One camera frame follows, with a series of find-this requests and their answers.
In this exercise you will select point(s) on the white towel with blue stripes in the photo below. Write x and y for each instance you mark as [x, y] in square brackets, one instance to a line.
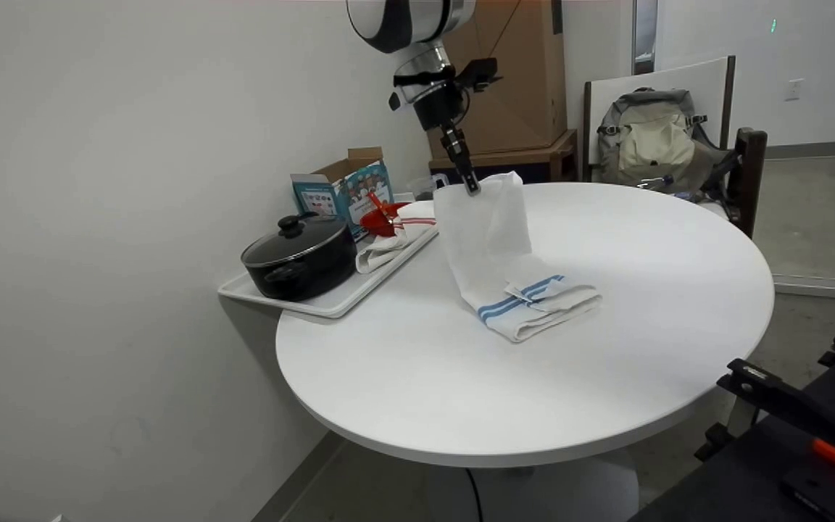
[485, 242]

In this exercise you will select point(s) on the white cloth with red stripes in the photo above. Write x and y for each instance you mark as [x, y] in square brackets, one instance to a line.
[398, 237]

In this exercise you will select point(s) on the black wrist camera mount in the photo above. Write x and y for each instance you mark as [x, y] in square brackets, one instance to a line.
[480, 74]

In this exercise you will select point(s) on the dark wooden chair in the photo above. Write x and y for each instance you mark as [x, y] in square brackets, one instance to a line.
[748, 179]

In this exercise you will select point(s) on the black pot with lid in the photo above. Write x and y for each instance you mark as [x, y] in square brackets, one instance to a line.
[302, 258]

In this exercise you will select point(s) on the grey fabric bag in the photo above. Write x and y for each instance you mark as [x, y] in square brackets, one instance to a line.
[654, 141]

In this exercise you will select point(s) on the brown wooden stool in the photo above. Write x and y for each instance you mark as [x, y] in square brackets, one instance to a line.
[544, 157]

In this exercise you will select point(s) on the black perforated breadboard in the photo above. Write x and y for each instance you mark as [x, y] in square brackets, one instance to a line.
[783, 473]

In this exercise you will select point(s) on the large brown cardboard box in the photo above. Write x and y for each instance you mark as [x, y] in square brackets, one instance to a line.
[530, 76]

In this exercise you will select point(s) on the red plastic object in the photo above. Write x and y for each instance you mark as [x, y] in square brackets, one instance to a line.
[377, 221]

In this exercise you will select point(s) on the white wall outlet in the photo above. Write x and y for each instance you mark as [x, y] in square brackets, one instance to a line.
[795, 89]

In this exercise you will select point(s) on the open carton with blue print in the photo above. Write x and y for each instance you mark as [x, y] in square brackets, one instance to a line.
[354, 189]

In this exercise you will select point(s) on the white flat panel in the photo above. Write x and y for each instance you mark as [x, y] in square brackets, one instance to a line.
[680, 78]

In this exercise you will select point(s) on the white rectangular tray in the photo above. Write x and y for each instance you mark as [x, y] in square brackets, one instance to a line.
[340, 299]

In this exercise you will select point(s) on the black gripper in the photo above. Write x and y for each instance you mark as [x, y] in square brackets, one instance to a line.
[437, 102]

